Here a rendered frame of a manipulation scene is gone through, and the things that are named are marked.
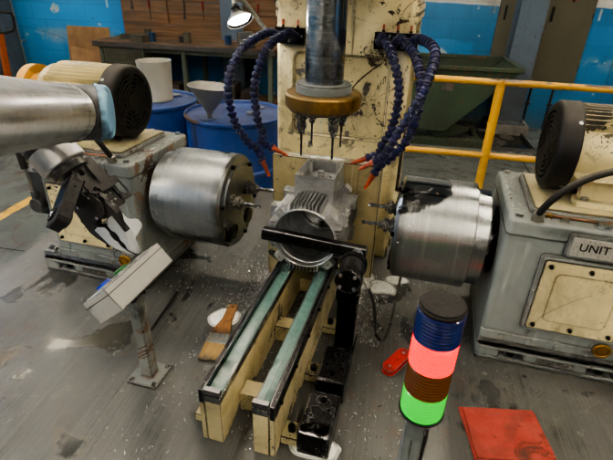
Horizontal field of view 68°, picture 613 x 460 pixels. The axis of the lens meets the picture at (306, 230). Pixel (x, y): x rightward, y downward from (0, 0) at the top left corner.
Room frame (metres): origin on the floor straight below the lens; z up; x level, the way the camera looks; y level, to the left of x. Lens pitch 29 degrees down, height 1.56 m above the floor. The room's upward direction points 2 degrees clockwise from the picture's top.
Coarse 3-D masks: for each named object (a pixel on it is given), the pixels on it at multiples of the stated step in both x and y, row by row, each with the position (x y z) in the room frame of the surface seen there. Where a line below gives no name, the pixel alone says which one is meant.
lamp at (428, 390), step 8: (408, 360) 0.46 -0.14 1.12; (408, 368) 0.45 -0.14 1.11; (408, 376) 0.45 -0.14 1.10; (416, 376) 0.43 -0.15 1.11; (424, 376) 0.43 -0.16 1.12; (448, 376) 0.43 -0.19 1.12; (408, 384) 0.44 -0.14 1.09; (416, 384) 0.43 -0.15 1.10; (424, 384) 0.43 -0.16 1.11; (432, 384) 0.42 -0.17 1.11; (440, 384) 0.42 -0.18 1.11; (448, 384) 0.43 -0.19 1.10; (416, 392) 0.43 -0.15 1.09; (424, 392) 0.42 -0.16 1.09; (432, 392) 0.42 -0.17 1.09; (440, 392) 0.42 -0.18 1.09; (424, 400) 0.42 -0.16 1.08; (432, 400) 0.42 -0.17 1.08; (440, 400) 0.43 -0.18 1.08
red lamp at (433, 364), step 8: (416, 344) 0.44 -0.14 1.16; (416, 352) 0.44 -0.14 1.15; (424, 352) 0.43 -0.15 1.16; (432, 352) 0.42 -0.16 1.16; (440, 352) 0.42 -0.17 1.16; (448, 352) 0.42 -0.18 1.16; (456, 352) 0.43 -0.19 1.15; (416, 360) 0.44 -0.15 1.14; (424, 360) 0.43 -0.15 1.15; (432, 360) 0.42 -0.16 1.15; (440, 360) 0.42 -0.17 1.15; (448, 360) 0.43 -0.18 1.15; (416, 368) 0.43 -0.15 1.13; (424, 368) 0.43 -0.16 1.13; (432, 368) 0.42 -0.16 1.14; (440, 368) 0.42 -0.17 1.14; (448, 368) 0.43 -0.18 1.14; (432, 376) 0.42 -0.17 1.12; (440, 376) 0.42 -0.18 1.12
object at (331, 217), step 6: (348, 186) 1.12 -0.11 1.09; (348, 192) 1.11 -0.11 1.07; (282, 204) 0.98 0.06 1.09; (276, 210) 0.97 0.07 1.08; (282, 210) 0.97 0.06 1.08; (330, 216) 0.94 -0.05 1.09; (336, 216) 0.95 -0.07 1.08; (330, 222) 0.94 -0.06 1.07; (276, 252) 0.98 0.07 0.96; (282, 258) 0.97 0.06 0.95; (330, 258) 0.95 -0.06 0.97; (324, 264) 0.94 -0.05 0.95; (330, 264) 0.94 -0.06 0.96
